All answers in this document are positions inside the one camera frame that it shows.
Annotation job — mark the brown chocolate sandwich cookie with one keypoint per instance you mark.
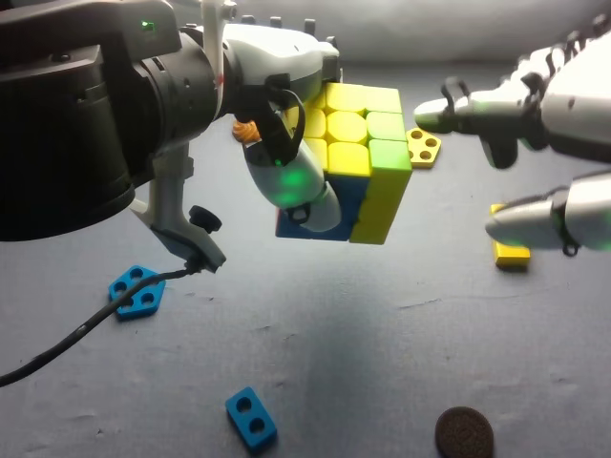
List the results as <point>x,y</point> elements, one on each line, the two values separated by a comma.
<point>465,431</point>

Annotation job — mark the grey table cloth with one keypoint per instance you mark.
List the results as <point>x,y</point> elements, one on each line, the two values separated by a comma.
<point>358,343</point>

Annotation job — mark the yellow pentagon block with holes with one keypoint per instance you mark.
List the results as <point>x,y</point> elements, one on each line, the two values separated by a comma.
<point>422,160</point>

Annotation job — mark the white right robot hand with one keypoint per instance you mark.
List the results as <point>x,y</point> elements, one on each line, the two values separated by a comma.
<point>577,110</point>

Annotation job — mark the multicoloured Rubik's cube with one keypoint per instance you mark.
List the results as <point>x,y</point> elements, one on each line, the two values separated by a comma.
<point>386,191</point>

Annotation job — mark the blue pentagon block with holes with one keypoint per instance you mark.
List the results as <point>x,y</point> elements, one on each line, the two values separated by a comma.
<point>136,310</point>

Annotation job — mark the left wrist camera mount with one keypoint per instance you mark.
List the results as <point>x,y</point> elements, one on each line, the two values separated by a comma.
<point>169,200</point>

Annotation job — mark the yellow rectangular block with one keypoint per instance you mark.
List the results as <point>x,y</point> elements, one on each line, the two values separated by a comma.
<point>511,260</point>

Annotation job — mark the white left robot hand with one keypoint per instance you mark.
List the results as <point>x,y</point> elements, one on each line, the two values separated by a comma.
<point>277,52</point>

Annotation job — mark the orange swirl toy pastry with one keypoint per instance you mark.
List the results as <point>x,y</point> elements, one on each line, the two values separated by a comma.
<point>244,132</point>

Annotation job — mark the blue two-hole block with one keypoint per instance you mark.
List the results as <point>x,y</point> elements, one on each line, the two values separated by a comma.
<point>238,420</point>

